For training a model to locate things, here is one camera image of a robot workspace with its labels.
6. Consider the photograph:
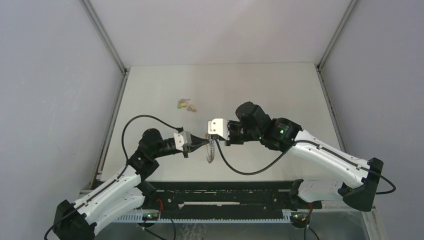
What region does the right aluminium frame post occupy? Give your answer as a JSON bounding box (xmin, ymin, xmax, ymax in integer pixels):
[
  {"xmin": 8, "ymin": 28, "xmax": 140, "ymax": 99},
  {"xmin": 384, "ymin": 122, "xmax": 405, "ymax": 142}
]
[{"xmin": 315, "ymin": 0, "xmax": 361, "ymax": 152}]

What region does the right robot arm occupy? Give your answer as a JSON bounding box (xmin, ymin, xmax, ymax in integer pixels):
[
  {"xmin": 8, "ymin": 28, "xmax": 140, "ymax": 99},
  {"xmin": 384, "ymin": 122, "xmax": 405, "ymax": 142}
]
[{"xmin": 218, "ymin": 101, "xmax": 384, "ymax": 212}]

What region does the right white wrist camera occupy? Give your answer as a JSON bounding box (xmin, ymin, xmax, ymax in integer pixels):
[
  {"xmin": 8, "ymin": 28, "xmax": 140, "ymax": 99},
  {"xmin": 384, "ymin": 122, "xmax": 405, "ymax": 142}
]
[{"xmin": 207, "ymin": 118, "xmax": 230, "ymax": 141}]

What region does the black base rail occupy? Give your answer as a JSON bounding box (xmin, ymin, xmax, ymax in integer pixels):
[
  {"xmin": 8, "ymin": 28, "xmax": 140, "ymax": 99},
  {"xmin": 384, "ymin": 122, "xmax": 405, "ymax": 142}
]
[{"xmin": 126, "ymin": 180, "xmax": 323, "ymax": 217}]

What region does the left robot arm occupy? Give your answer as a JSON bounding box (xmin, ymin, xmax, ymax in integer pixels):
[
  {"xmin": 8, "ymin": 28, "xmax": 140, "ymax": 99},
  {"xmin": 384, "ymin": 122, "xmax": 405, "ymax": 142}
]
[{"xmin": 48, "ymin": 128, "xmax": 210, "ymax": 240}]

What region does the left black camera cable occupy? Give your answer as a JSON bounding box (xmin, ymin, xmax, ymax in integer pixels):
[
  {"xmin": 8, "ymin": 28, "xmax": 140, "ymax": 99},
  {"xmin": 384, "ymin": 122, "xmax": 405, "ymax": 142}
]
[{"xmin": 43, "ymin": 114, "xmax": 185, "ymax": 240}]

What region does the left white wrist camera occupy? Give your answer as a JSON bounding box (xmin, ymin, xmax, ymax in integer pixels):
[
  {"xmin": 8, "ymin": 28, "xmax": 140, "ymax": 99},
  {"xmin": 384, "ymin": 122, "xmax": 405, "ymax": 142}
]
[{"xmin": 173, "ymin": 131, "xmax": 192, "ymax": 152}]

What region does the aluminium frame post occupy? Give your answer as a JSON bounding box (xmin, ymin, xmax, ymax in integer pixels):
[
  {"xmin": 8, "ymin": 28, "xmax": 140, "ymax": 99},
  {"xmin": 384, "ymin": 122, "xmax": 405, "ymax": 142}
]
[
  {"xmin": 315, "ymin": 0, "xmax": 361, "ymax": 152},
  {"xmin": 80, "ymin": 0, "xmax": 128, "ymax": 189}
]

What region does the left aluminium frame post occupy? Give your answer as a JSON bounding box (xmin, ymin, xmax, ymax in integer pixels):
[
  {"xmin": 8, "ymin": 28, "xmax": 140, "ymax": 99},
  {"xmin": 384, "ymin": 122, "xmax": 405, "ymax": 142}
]
[{"xmin": 80, "ymin": 0, "xmax": 128, "ymax": 189}]

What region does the orange tagged key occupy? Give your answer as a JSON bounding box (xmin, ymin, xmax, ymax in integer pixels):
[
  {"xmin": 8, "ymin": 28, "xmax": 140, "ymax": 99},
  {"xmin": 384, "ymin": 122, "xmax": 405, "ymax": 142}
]
[{"xmin": 186, "ymin": 104, "xmax": 197, "ymax": 113}]

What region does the white toothed cable strip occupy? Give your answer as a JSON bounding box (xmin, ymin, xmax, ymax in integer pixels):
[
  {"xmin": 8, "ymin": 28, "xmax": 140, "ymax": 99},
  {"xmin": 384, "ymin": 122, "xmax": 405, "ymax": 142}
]
[{"xmin": 113, "ymin": 210, "xmax": 292, "ymax": 224}]

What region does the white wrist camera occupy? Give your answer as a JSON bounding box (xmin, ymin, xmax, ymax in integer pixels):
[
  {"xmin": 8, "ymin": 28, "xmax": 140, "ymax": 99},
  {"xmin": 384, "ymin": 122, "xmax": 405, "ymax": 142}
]
[
  {"xmin": 173, "ymin": 131, "xmax": 192, "ymax": 152},
  {"xmin": 207, "ymin": 118, "xmax": 230, "ymax": 141}
]

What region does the metal chain keyring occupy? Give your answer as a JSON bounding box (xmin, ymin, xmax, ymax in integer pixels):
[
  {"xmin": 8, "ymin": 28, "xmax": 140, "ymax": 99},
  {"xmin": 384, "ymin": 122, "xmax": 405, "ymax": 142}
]
[{"xmin": 205, "ymin": 133, "xmax": 215, "ymax": 164}]

